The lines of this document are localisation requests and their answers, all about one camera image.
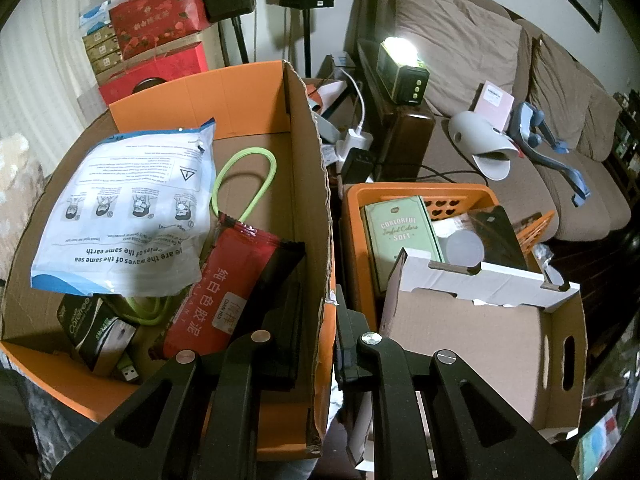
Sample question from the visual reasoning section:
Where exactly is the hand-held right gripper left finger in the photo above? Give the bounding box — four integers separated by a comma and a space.
50, 282, 305, 480

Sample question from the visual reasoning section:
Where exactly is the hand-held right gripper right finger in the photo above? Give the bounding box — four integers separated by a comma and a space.
333, 284, 578, 480

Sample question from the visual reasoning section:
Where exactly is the red and black packet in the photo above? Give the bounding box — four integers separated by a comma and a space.
150, 214, 307, 361

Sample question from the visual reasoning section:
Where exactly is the large orange cardboard box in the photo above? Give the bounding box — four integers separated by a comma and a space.
0, 60, 337, 461

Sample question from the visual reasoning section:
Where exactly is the white printed plastic bag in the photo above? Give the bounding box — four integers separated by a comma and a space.
30, 119, 218, 297

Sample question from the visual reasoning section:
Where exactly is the dark green box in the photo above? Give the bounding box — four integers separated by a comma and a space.
56, 295, 141, 376

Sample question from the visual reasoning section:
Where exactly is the pale green printed box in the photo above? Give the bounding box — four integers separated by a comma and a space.
362, 197, 445, 293

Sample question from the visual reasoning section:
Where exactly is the white and brown cardboard box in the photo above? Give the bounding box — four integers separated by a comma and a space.
378, 247, 587, 433

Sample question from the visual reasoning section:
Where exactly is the orange plastic basket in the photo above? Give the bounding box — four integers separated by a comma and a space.
341, 182, 557, 311

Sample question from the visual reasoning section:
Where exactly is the translucent round lid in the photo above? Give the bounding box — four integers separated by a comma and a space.
444, 230, 486, 267

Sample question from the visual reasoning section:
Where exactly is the black power adapter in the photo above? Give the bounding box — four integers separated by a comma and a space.
341, 147, 373, 183

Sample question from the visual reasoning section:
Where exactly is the black plastic case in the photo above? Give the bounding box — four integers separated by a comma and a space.
470, 205, 528, 271

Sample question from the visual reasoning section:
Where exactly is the white charger plug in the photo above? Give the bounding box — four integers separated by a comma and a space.
346, 128, 376, 150
332, 137, 373, 167

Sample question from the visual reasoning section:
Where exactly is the grey flat device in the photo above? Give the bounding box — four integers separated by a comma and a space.
307, 95, 343, 143

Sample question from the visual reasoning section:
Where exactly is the clear plastic bag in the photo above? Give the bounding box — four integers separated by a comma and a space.
532, 242, 566, 286

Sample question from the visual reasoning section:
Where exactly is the brown sofa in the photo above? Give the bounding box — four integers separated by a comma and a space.
345, 0, 640, 271

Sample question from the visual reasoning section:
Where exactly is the light grey curved device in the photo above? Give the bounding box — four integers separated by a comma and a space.
447, 111, 518, 181

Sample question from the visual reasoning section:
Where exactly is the green lantern lamp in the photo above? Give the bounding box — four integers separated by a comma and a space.
376, 37, 431, 106

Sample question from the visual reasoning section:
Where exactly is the light blue booklet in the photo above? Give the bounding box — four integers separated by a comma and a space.
575, 405, 626, 476

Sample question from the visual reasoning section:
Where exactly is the grey blue phone holder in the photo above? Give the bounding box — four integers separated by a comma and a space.
510, 101, 591, 208

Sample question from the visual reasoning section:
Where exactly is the pink box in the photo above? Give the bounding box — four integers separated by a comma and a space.
474, 80, 515, 131

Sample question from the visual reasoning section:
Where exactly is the red gift box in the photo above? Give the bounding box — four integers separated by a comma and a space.
98, 42, 210, 106

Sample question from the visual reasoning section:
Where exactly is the black speaker stand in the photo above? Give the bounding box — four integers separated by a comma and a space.
231, 16, 250, 64
301, 8, 315, 78

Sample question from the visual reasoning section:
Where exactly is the beige fluffy cloth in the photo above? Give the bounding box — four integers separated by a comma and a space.
0, 132, 46, 261

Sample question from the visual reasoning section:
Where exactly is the olive green box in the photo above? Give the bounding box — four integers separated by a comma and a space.
86, 42, 122, 65
82, 30, 118, 52
91, 55, 126, 83

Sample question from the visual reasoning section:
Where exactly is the large brown sofa cushion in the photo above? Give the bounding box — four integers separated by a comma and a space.
392, 0, 523, 116

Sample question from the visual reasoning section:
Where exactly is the shelf with bottles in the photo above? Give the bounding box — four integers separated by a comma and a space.
612, 90, 640, 171

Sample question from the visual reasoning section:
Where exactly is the white curtain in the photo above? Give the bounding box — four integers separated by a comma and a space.
0, 0, 116, 171

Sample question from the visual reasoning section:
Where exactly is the blue and white package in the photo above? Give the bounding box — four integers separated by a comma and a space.
78, 2, 112, 33

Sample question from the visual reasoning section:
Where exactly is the light green usb cable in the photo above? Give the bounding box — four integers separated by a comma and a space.
112, 146, 278, 383

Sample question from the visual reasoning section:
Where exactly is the black cable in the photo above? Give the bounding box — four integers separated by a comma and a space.
420, 170, 493, 192

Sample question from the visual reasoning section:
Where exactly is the white charger cable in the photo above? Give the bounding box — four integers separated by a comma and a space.
340, 67, 368, 131

